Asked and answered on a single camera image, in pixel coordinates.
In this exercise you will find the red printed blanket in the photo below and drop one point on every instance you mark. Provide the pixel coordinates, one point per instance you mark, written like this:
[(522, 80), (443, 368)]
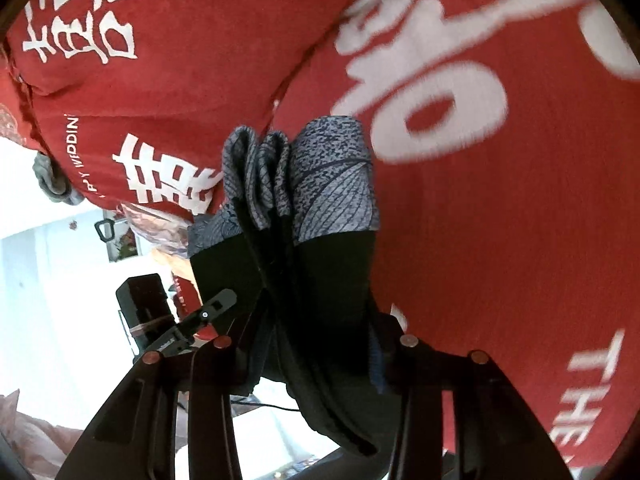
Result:
[(500, 235)]

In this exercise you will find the black pants with grey waistband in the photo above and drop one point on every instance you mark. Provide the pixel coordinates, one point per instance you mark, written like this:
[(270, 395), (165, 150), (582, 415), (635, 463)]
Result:
[(330, 280)]

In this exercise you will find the red printed pillow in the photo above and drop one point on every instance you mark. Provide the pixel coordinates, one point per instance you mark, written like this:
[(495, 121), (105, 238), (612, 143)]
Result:
[(175, 60)]

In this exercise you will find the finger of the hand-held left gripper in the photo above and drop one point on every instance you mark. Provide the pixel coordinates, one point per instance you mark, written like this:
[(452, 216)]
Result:
[(209, 308)]

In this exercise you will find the floral patterned cloth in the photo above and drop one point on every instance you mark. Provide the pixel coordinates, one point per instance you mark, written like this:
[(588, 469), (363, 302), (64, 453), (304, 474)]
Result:
[(150, 232)]

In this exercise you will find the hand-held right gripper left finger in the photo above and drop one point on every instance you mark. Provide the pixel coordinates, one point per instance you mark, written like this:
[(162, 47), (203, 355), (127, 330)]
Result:
[(246, 349)]

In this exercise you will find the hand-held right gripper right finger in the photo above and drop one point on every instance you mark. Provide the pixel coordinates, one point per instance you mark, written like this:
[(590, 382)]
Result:
[(378, 366)]

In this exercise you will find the wall picture with flowers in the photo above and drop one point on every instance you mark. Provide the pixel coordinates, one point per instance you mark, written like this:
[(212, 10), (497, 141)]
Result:
[(123, 247)]

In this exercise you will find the pale pink cloth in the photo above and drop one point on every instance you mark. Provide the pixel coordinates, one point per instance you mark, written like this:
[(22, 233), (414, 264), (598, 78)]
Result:
[(30, 435)]

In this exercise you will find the grey cloth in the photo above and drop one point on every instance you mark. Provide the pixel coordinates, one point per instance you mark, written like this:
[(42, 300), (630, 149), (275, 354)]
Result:
[(52, 180)]

